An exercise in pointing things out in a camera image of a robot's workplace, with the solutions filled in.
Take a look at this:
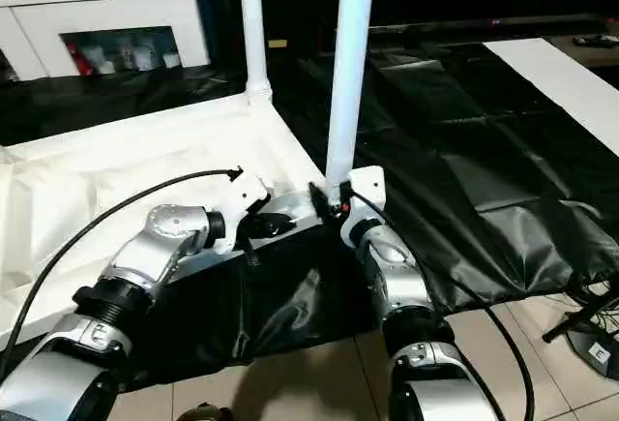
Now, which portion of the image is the flat white board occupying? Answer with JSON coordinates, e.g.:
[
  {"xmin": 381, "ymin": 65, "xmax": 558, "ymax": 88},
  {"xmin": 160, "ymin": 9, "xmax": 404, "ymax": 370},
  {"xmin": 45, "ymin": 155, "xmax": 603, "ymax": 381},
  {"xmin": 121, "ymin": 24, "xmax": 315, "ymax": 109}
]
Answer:
[{"xmin": 482, "ymin": 36, "xmax": 619, "ymax": 160}]

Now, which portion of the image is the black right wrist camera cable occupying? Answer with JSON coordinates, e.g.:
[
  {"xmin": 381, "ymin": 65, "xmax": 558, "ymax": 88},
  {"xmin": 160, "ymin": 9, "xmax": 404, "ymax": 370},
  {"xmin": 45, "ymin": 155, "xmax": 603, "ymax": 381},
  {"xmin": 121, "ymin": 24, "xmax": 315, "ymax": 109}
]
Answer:
[{"xmin": 339, "ymin": 180, "xmax": 537, "ymax": 421}]

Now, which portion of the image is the white cabinet with glass doors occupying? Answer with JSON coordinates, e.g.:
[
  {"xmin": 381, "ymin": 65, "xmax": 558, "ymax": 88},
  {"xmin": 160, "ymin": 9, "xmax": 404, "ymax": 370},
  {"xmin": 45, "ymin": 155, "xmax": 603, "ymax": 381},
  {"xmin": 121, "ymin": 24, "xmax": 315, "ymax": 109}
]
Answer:
[{"xmin": 0, "ymin": 0, "xmax": 213, "ymax": 84}]

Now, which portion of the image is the white plastic table top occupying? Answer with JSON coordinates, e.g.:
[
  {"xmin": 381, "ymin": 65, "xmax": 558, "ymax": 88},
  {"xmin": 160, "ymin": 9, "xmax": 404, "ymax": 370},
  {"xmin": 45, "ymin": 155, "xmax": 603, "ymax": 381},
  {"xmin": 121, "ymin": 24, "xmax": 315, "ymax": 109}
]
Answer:
[{"xmin": 0, "ymin": 91, "xmax": 336, "ymax": 344}]

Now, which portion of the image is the long black bar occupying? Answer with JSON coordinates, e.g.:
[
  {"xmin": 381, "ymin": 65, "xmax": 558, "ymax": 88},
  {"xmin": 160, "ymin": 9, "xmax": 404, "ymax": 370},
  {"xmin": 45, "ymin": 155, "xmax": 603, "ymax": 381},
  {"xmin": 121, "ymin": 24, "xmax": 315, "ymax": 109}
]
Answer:
[{"xmin": 366, "ymin": 12, "xmax": 619, "ymax": 36}]

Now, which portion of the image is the black mat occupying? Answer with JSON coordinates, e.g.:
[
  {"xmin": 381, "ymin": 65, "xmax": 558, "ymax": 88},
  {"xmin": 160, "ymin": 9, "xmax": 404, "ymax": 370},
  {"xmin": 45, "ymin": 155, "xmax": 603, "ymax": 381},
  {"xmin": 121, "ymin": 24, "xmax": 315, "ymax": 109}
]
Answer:
[{"xmin": 0, "ymin": 41, "xmax": 619, "ymax": 386}]

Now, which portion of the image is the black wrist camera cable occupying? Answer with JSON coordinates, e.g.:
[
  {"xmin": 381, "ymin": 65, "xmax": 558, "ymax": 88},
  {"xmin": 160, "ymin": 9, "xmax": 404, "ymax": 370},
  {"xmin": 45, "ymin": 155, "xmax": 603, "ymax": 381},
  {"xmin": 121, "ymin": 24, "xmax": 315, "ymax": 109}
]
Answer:
[
  {"xmin": 339, "ymin": 180, "xmax": 537, "ymax": 421},
  {"xmin": 0, "ymin": 165, "xmax": 244, "ymax": 379}
]

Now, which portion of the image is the small black flat device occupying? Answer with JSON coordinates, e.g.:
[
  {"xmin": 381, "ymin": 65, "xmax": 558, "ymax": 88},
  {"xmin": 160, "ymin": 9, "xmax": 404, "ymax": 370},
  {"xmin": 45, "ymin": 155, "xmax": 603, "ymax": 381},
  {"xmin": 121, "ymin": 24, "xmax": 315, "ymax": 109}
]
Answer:
[{"xmin": 572, "ymin": 32, "xmax": 619, "ymax": 49}]

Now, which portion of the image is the black stick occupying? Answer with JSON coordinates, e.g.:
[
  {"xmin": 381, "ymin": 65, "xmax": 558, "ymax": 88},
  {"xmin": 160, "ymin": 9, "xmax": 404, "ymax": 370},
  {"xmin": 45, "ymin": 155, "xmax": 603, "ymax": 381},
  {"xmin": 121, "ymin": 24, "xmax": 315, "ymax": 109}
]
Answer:
[{"xmin": 540, "ymin": 293, "xmax": 616, "ymax": 346}]

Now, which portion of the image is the black left wrist camera cable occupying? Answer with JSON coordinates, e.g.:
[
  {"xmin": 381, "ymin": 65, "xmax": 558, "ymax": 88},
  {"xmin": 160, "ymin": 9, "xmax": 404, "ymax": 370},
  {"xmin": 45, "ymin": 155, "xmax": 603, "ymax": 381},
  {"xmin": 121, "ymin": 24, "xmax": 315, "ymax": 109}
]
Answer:
[{"xmin": 0, "ymin": 165, "xmax": 244, "ymax": 379}]

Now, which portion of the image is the white plastic table leg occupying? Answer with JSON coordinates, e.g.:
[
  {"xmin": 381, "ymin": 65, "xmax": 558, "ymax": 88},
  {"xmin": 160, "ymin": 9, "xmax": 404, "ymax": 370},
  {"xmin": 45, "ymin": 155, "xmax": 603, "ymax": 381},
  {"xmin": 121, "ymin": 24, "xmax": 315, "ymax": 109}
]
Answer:
[
  {"xmin": 235, "ymin": 0, "xmax": 276, "ymax": 108},
  {"xmin": 322, "ymin": 0, "xmax": 379, "ymax": 205}
]

